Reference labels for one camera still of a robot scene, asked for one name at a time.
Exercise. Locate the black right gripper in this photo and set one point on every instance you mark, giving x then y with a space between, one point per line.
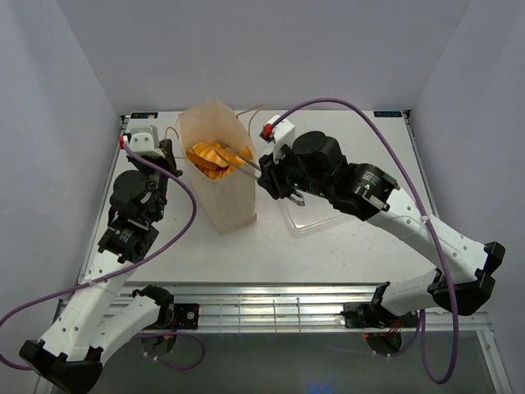
270 175

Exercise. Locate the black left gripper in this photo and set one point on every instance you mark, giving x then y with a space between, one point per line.
169 160

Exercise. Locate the orange twisted ring bread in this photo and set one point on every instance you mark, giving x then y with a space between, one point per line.
238 157

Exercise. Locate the white paper bag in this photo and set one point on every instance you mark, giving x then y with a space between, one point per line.
229 202

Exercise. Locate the small croissant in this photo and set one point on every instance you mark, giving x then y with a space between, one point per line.
210 153

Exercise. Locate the ridged orange roll bread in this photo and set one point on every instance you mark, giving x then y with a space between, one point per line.
210 170

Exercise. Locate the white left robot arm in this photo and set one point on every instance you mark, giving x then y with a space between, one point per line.
72 352

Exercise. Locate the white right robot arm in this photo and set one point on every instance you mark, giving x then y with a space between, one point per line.
462 276

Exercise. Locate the clear plastic tray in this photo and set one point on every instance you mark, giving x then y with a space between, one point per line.
315 216

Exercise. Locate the left blue table label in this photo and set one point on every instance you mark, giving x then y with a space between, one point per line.
143 115

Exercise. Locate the blue table label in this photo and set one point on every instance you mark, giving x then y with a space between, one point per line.
386 114
143 115

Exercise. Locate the right blue table label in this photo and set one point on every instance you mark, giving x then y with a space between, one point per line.
386 114

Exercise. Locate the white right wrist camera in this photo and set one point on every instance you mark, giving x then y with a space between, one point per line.
279 132

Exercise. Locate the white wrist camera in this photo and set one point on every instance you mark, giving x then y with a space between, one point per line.
143 141
279 132

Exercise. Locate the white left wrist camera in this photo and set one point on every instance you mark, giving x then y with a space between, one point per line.
143 141

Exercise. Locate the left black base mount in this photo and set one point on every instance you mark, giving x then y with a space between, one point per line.
182 316

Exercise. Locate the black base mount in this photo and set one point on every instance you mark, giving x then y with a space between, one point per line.
182 316
364 316

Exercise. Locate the aluminium frame rail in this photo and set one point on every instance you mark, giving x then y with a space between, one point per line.
240 309

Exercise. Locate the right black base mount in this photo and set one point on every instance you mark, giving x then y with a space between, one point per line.
364 316

